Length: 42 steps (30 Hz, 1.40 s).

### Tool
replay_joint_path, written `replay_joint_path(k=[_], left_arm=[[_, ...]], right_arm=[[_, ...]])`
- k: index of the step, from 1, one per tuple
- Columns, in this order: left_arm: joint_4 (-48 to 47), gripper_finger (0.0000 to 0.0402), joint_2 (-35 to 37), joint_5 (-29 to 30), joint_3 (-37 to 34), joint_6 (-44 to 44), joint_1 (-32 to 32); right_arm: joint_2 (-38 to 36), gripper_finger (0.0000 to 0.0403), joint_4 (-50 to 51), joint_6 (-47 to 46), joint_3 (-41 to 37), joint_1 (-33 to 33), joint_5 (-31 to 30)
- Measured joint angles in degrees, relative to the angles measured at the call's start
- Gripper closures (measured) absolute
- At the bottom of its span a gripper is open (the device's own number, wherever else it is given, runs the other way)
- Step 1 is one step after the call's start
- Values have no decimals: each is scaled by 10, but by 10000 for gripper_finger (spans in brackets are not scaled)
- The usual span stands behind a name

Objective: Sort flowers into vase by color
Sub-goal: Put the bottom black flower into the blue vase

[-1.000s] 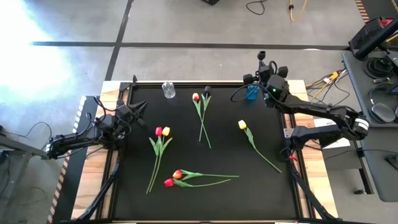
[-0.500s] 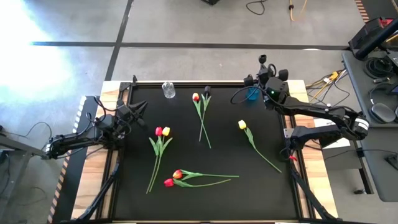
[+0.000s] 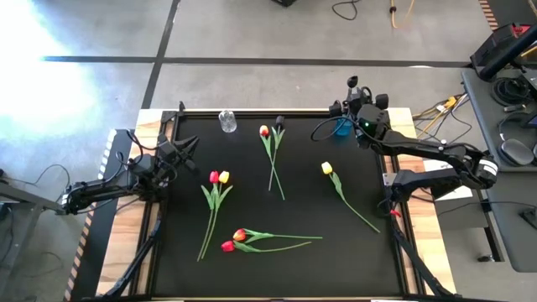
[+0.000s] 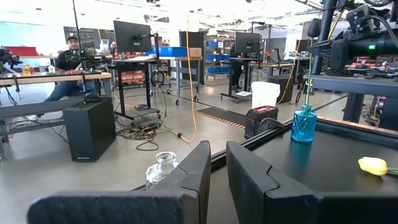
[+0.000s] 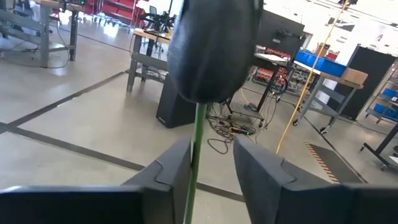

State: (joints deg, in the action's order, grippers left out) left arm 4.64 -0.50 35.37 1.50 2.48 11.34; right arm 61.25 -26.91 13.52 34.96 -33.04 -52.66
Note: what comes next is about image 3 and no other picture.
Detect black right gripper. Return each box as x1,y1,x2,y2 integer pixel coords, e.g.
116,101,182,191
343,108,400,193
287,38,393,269
328,86,394,148

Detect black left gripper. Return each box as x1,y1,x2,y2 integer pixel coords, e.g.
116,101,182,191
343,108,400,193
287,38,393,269
140,133,201,190

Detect yellow artificial tulip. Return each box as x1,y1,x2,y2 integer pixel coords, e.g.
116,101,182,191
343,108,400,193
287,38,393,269
321,161,382,234
201,169,234,260

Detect orange artificial tulip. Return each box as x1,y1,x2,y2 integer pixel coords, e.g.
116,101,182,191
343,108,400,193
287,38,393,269
258,124,286,201
232,227,324,244

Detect red artificial tulip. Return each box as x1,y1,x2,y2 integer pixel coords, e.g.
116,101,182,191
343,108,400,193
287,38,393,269
221,240,314,254
196,169,223,263

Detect blue glass vase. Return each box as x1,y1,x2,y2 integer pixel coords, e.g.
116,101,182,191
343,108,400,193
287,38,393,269
334,117,354,138

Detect clear glass vase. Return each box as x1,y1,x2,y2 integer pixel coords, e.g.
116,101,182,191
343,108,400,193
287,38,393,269
217,108,238,134

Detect black board striped edge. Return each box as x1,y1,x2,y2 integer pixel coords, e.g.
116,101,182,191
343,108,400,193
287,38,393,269
62,128,135,302

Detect white paper sheet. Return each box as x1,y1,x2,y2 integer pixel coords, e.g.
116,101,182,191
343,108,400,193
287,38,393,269
422,159,474,201

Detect black and red device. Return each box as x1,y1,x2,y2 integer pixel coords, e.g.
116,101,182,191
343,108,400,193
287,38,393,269
469,23,537,83

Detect black table mat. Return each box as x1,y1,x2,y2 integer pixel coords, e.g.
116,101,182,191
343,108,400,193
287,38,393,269
153,113,404,297

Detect black headphones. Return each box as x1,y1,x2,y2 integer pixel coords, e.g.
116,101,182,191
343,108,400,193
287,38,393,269
498,138,536,168

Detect grey side table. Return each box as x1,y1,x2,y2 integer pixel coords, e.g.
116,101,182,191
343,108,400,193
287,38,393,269
461,69,537,273

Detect black floor cable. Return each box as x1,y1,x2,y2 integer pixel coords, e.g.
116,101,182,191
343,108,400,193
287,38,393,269
331,0,361,21

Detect yellow cable bundle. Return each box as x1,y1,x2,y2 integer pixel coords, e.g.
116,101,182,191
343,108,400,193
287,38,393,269
413,95,469,139

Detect yellow floor cable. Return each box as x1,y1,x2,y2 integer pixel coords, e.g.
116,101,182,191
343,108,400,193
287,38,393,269
388,0,416,29

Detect black diagonal frame strut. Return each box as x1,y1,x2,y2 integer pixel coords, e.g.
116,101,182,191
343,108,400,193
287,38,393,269
102,217,163,301
389,217,456,299

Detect coiled black cable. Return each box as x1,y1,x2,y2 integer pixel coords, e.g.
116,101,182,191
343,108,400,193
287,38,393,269
490,77,524,106

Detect grey desk frame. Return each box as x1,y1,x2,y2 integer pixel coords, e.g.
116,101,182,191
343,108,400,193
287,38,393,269
0,167,64,294

